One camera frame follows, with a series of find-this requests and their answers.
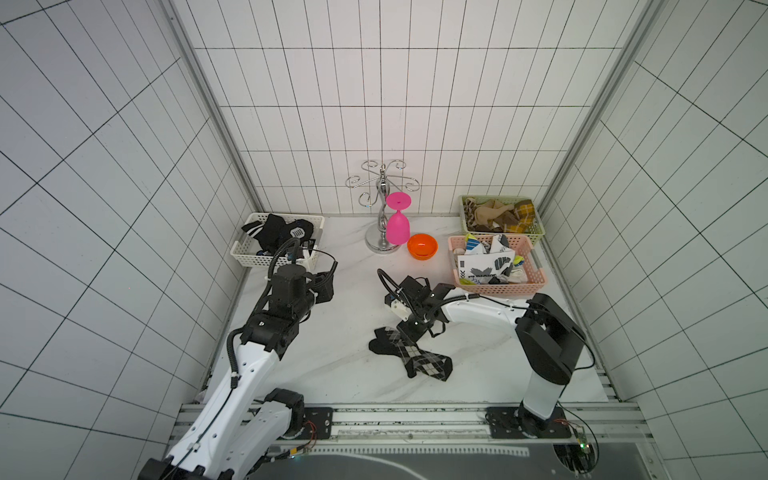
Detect black grey argyle sock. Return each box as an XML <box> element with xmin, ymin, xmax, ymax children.
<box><xmin>368</xmin><ymin>327</ymin><xmax>453</xmax><ymax>382</ymax></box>

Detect black sock white stripes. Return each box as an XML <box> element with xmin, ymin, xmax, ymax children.
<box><xmin>241</xmin><ymin>214</ymin><xmax>287</xmax><ymax>253</ymax></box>

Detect black sock white logo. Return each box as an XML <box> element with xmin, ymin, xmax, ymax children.
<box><xmin>279</xmin><ymin>219</ymin><xmax>315</xmax><ymax>252</ymax></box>

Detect tan beige sock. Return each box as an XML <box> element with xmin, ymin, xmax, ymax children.
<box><xmin>464</xmin><ymin>198</ymin><xmax>518</xmax><ymax>233</ymax></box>

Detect yellow brown plaid sock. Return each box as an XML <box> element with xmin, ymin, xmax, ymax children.
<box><xmin>513</xmin><ymin>199</ymin><xmax>536</xmax><ymax>233</ymax></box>

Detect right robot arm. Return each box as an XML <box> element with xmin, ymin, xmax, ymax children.
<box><xmin>369</xmin><ymin>269</ymin><xmax>587</xmax><ymax>429</ymax></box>

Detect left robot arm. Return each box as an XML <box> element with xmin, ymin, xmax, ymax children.
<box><xmin>138</xmin><ymin>238</ymin><xmax>333</xmax><ymax>479</ymax></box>

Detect white plastic basket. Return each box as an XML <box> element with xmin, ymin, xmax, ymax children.
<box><xmin>230</xmin><ymin>213</ymin><xmax>326</xmax><ymax>270</ymax></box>

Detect pink plastic basket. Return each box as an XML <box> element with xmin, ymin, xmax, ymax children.
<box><xmin>448</xmin><ymin>234</ymin><xmax>548</xmax><ymax>298</ymax></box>

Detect green plastic basket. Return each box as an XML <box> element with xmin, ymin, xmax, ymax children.
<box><xmin>460</xmin><ymin>195</ymin><xmax>545</xmax><ymax>244</ymax></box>

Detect orange plastic bowl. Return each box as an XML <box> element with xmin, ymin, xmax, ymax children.
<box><xmin>407</xmin><ymin>233</ymin><xmax>439</xmax><ymax>261</ymax></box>

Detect chrome cup holder stand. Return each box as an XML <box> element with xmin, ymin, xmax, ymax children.
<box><xmin>345</xmin><ymin>159</ymin><xmax>421</xmax><ymax>255</ymax></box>

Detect pink plastic goblet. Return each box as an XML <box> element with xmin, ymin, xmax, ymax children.
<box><xmin>386</xmin><ymin>192</ymin><xmax>412</xmax><ymax>245</ymax></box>

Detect aluminium rail frame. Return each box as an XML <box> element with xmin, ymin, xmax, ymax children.
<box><xmin>170</xmin><ymin>403</ymin><xmax>668</xmax><ymax>479</ymax></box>

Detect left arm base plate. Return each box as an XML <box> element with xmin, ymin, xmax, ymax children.
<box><xmin>250</xmin><ymin>406</ymin><xmax>334</xmax><ymax>441</ymax></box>

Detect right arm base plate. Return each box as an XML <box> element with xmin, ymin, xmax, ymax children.
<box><xmin>485</xmin><ymin>406</ymin><xmax>573</xmax><ymax>440</ymax></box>

